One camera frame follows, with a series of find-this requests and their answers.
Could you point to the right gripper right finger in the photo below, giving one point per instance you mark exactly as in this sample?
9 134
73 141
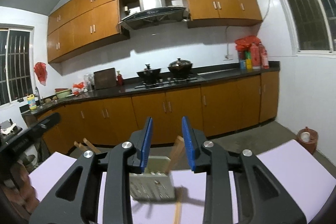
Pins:
261 198

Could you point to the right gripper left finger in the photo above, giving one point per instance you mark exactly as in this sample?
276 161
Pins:
75 196

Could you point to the wooden chopstick pair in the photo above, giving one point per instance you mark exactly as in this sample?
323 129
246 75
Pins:
91 146
80 146
178 209

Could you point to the grey perforated utensil holder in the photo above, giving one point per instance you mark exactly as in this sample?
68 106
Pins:
154 184

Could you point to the lower wooden kitchen cabinets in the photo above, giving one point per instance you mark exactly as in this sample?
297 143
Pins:
216 108

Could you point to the wooden kitchen cabinets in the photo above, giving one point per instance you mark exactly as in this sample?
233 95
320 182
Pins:
216 108
80 26

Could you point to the upper wooden kitchen cabinets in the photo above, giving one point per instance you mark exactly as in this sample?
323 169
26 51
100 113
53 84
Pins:
80 26

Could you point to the person's left hand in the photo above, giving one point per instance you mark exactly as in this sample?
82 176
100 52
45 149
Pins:
26 194

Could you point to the yellow detergent bottle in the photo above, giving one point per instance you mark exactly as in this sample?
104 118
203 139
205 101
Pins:
31 102

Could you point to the green bowl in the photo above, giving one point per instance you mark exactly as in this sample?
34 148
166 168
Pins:
63 93

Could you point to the left window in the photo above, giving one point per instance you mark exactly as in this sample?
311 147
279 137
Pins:
15 75

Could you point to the black countertop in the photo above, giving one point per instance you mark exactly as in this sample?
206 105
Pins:
198 76

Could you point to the gas stove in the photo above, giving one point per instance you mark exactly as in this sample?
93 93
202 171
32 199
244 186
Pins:
169 82

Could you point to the dark cutting board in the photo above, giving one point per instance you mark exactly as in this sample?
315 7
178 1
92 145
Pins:
105 79

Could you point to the red bag near bowl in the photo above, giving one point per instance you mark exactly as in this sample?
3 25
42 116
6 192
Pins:
78 89

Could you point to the small red sauce bottle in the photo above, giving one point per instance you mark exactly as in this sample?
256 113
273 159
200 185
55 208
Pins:
119 79

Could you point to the red bucket on floor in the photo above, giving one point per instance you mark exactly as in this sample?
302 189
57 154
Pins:
308 138

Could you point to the black wok left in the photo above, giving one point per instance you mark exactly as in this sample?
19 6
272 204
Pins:
149 76

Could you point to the black lidded pot right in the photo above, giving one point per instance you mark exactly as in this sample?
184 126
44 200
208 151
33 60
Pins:
180 68

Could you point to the colourful boxes on counter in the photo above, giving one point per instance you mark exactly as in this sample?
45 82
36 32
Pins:
245 60

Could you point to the red bottle large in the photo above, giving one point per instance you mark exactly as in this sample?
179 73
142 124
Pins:
255 56

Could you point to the red bag on counter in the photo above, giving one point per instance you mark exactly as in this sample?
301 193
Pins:
245 43

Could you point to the steel range hood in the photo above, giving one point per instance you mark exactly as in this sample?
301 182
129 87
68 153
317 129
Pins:
137 14

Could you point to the red plastic bag on wall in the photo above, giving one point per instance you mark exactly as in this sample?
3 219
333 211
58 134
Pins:
40 70

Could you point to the wall socket with cable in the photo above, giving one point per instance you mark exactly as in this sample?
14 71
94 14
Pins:
228 55

